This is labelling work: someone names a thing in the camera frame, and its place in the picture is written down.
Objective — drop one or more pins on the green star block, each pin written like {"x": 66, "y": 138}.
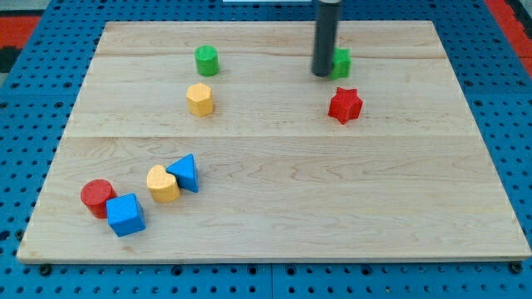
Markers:
{"x": 341, "y": 64}

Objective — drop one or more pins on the yellow heart block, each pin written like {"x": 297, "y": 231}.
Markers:
{"x": 163, "y": 187}

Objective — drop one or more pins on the red cylinder block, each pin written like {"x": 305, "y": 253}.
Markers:
{"x": 95, "y": 194}

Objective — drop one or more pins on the wooden board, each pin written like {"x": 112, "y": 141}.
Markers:
{"x": 409, "y": 180}

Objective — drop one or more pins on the yellow hexagon block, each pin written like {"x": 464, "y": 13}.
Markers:
{"x": 200, "y": 99}

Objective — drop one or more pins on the blue triangle block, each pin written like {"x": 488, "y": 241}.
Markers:
{"x": 186, "y": 173}

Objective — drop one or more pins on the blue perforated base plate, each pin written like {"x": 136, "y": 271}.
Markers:
{"x": 38, "y": 94}

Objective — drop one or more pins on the red star block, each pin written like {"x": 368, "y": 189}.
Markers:
{"x": 346, "y": 105}

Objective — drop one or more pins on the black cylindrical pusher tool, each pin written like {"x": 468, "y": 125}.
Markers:
{"x": 327, "y": 18}

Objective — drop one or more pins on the blue cube block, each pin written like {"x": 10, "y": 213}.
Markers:
{"x": 125, "y": 215}

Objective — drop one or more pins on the green cylinder block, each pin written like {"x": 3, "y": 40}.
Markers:
{"x": 206, "y": 59}

